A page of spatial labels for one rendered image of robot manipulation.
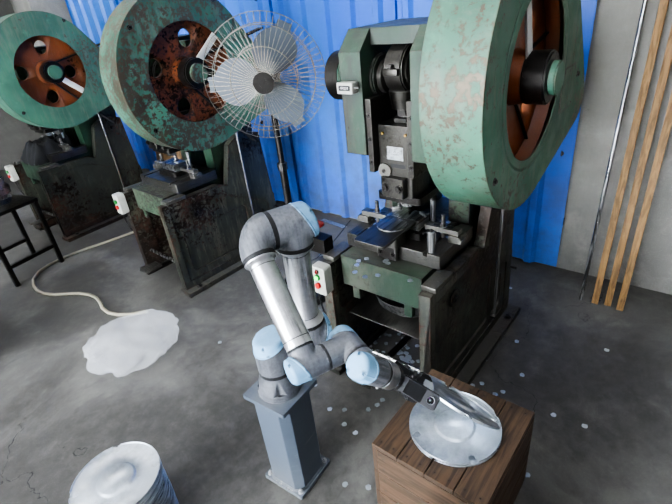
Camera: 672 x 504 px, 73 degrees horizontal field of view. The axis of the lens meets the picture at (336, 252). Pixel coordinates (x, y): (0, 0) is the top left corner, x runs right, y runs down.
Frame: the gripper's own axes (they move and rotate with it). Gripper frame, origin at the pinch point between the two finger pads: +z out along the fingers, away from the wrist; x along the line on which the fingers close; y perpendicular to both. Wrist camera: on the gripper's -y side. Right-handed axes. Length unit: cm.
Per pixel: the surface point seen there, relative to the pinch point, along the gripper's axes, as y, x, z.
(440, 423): 1.0, 9.6, 16.6
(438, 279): 30.9, -32.1, 19.2
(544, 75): 9, -96, -17
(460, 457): -11.1, 13.2, 13.8
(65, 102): 363, -18, -59
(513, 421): -12.9, -2.8, 31.2
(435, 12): 21, -87, -54
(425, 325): 28.7, -14.6, 23.6
